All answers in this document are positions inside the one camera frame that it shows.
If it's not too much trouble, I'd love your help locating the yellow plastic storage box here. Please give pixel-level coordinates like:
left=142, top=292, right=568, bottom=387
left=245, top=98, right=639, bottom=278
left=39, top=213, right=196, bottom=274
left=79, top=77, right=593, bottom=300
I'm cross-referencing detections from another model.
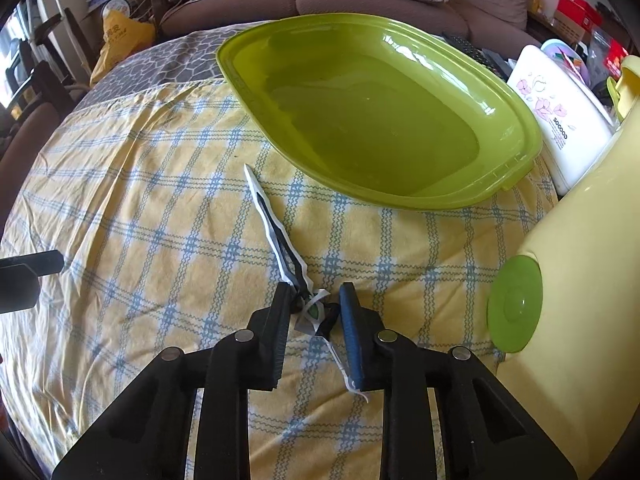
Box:
left=487, top=55, right=640, bottom=480

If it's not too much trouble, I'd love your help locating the white toy sword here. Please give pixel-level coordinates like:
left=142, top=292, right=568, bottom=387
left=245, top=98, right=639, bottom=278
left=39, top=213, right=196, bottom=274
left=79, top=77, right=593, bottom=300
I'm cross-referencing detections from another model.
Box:
left=243, top=162, right=372, bottom=404

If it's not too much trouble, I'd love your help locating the white floral box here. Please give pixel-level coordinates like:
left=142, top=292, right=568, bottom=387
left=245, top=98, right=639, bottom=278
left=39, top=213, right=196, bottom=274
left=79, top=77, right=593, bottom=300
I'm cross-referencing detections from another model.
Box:
left=506, top=45, right=616, bottom=197

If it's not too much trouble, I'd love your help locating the black keyboard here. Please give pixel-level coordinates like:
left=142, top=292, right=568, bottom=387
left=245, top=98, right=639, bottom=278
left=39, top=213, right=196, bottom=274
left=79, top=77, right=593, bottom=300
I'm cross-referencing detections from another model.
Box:
left=442, top=32, right=502, bottom=74

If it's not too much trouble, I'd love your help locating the yellow plastic bag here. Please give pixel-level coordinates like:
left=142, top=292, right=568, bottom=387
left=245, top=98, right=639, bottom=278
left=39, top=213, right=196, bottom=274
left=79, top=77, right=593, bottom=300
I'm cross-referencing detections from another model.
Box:
left=90, top=9, right=157, bottom=89

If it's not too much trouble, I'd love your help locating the round white disc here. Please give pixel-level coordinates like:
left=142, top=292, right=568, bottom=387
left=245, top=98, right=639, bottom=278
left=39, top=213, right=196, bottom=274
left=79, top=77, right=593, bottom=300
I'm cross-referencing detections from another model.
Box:
left=100, top=0, right=132, bottom=24

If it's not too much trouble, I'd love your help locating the red cardboard box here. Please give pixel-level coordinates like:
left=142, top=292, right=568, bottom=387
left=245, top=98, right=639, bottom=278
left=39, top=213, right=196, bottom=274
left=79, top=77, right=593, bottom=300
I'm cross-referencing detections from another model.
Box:
left=555, top=0, right=604, bottom=44

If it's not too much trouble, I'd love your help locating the brown chair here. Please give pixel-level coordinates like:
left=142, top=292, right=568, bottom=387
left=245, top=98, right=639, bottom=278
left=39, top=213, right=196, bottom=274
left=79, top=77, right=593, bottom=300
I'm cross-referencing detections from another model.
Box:
left=0, top=102, right=57, bottom=162

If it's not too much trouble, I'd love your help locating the green plastic basin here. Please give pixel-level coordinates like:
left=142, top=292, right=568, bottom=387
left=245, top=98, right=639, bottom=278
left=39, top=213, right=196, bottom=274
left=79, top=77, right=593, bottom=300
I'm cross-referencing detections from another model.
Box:
left=216, top=16, right=544, bottom=210

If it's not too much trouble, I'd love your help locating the grey patterned cloth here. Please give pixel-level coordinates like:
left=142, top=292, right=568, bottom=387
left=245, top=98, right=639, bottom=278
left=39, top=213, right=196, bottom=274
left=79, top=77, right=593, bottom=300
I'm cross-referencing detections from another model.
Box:
left=60, top=22, right=266, bottom=122

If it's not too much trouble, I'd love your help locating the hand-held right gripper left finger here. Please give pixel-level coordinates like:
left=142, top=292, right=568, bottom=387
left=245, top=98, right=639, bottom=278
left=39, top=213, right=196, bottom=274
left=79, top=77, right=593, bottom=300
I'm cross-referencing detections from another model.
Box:
left=52, top=282, right=292, bottom=480

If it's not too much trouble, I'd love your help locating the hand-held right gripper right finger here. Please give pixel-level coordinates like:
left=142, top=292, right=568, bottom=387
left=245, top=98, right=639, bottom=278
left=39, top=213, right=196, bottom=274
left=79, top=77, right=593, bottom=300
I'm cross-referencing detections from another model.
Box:
left=339, top=282, right=581, bottom=480

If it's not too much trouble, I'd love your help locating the white pipe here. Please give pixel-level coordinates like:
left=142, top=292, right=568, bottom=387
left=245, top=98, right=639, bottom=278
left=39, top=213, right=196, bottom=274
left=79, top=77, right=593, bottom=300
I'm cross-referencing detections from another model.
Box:
left=47, top=0, right=96, bottom=77

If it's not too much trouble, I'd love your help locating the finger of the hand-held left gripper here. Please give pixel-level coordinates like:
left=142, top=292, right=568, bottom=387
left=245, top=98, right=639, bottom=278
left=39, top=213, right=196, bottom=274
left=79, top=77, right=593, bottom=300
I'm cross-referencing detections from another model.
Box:
left=0, top=265, right=41, bottom=314
left=0, top=250, right=64, bottom=278

